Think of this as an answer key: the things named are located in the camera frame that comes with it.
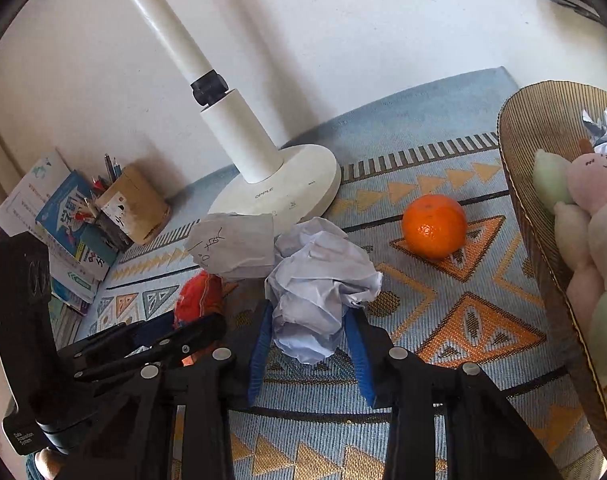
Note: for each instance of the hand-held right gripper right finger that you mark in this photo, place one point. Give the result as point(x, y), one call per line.
point(361, 360)

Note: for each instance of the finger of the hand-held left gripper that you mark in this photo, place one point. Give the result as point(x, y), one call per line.
point(193, 337)
point(148, 331)

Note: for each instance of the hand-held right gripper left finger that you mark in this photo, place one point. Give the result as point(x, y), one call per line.
point(261, 355)

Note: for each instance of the red plush toy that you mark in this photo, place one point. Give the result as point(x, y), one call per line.
point(198, 296)

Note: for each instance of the bluish white paper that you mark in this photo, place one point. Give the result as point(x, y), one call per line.
point(323, 280)

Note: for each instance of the woven basket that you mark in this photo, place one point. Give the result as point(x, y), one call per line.
point(528, 125)

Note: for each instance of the person's left hand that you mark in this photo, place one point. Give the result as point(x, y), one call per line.
point(49, 466)

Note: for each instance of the crumpled paper with handwriting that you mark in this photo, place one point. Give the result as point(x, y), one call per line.
point(233, 250)

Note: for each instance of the blue patterned table mat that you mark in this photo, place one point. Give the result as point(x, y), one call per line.
point(423, 285)

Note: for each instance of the black mesh pen holder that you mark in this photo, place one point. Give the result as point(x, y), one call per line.
point(112, 232)

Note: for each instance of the blue boxed book set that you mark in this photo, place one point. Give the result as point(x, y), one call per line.
point(63, 215)

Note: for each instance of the brown paper pen holder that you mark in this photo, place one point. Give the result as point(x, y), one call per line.
point(138, 205)

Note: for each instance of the white workbook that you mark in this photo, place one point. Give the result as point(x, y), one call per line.
point(28, 185)

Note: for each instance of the orange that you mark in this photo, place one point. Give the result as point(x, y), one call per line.
point(433, 225)

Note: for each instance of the red black pen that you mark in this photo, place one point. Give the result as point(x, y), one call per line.
point(99, 181)

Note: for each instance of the black silver pen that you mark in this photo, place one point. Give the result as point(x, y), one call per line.
point(108, 167)

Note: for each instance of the white desk lamp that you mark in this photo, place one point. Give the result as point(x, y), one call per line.
point(233, 125)

